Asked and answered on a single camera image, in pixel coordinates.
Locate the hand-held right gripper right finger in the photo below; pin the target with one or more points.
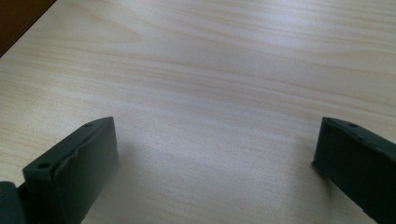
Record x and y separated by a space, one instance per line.
358 165

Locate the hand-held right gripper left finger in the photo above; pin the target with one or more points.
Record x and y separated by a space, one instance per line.
76 169

